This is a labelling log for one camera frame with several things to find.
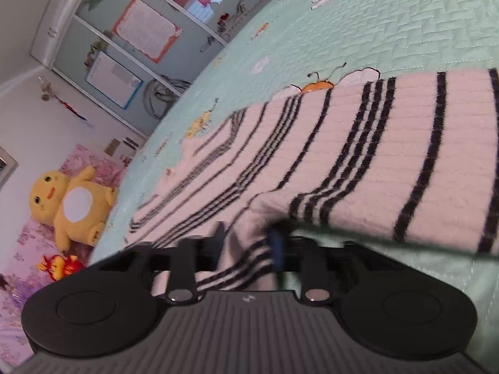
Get framed picture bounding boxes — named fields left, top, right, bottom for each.
left=0, top=145, right=19, bottom=188

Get yellow plush toy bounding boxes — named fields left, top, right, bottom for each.
left=30, top=164, right=118, bottom=254

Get orange-framed poster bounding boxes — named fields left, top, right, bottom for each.
left=111, top=0, right=184, bottom=65

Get white black striped knit sweater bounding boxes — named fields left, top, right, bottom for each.
left=125, top=68, right=499, bottom=301

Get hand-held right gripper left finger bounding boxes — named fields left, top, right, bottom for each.
left=94, top=220, right=229, bottom=305

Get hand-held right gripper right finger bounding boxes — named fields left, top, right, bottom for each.
left=267, top=222, right=414, bottom=305

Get hanging wall decoration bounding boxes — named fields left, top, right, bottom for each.
left=38, top=75, right=95, bottom=127

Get bee-print quilted bedspread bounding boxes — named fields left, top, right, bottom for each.
left=89, top=0, right=499, bottom=374

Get wooden letters decoration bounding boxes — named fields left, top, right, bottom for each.
left=83, top=39, right=114, bottom=69

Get red plush toy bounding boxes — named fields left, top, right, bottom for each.
left=36, top=254, right=85, bottom=282

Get wardrobe with sliding doors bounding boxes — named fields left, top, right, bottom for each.
left=30, top=0, right=287, bottom=138

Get blue-framed poster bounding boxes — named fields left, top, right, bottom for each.
left=85, top=50, right=143, bottom=110

